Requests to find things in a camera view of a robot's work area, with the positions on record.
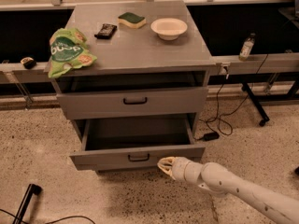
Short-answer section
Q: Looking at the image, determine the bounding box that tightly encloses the grey drawer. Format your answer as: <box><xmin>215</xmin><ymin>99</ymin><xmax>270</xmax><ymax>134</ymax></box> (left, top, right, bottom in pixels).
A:
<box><xmin>57</xmin><ymin>87</ymin><xmax>207</xmax><ymax>119</ymax></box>
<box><xmin>70</xmin><ymin>114</ymin><xmax>205</xmax><ymax>172</ymax></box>

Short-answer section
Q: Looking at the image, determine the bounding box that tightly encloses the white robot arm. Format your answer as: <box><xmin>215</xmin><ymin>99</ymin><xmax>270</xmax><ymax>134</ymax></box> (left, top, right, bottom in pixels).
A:
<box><xmin>158</xmin><ymin>157</ymin><xmax>299</xmax><ymax>224</ymax></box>

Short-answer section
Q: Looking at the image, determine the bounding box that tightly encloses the grey drawer cabinet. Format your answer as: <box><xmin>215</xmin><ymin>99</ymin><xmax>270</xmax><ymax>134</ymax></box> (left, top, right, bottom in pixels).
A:
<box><xmin>43</xmin><ymin>0</ymin><xmax>217</xmax><ymax>142</ymax></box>

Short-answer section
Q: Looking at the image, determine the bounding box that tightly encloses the black power adapter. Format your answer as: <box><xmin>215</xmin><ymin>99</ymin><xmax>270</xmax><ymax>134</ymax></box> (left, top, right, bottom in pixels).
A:
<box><xmin>203</xmin><ymin>132</ymin><xmax>220</xmax><ymax>141</ymax></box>

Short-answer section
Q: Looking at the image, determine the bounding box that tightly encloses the black wheeled table leg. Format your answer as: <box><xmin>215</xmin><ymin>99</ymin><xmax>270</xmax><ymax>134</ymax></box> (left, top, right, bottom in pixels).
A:
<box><xmin>242</xmin><ymin>82</ymin><xmax>270</xmax><ymax>127</ymax></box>

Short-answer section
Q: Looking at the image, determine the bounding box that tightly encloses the white bowl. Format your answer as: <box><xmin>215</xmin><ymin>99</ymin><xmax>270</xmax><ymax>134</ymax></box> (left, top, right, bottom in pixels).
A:
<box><xmin>150</xmin><ymin>18</ymin><xmax>188</xmax><ymax>41</ymax></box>

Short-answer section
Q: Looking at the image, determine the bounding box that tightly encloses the black stand leg left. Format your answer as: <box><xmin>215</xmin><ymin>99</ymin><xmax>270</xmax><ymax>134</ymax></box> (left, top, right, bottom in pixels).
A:
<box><xmin>12</xmin><ymin>184</ymin><xmax>42</xmax><ymax>224</ymax></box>

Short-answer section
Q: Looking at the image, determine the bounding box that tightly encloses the dark snack bar wrapper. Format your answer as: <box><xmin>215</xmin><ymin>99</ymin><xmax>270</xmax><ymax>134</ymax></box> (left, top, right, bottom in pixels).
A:
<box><xmin>94</xmin><ymin>23</ymin><xmax>117</xmax><ymax>39</ymax></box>

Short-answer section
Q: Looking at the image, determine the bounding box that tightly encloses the clear plastic bottle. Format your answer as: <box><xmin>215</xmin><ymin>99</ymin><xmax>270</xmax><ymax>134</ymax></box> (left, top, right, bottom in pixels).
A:
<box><xmin>239</xmin><ymin>33</ymin><xmax>256</xmax><ymax>61</ymax></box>

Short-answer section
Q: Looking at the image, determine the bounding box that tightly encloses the green yellow sponge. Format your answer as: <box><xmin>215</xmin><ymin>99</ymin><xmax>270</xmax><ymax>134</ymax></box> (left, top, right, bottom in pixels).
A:
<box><xmin>118</xmin><ymin>12</ymin><xmax>146</xmax><ymax>29</ymax></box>

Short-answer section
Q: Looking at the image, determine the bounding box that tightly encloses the green chip bag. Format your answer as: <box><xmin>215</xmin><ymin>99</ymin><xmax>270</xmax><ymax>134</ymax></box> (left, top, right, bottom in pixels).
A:
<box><xmin>48</xmin><ymin>28</ymin><xmax>97</xmax><ymax>78</ymax></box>

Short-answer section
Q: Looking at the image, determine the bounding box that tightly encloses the small black yellow object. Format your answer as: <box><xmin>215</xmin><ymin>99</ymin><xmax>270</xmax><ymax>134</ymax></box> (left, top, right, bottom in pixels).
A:
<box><xmin>21</xmin><ymin>57</ymin><xmax>36</xmax><ymax>69</ymax></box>

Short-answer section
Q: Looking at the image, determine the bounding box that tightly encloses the black power cable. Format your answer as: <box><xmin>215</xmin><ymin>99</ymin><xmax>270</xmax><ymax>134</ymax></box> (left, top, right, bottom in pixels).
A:
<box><xmin>194</xmin><ymin>53</ymin><xmax>269</xmax><ymax>141</ymax></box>

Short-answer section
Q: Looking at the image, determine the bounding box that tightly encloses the black floor cable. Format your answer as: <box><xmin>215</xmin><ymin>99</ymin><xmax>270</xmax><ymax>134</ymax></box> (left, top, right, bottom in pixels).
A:
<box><xmin>0</xmin><ymin>208</ymin><xmax>96</xmax><ymax>224</ymax></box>

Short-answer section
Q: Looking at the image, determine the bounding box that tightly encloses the grey side rail bench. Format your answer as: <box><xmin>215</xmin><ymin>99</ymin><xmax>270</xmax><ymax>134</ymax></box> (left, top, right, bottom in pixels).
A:
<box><xmin>0</xmin><ymin>63</ymin><xmax>50</xmax><ymax>84</ymax></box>

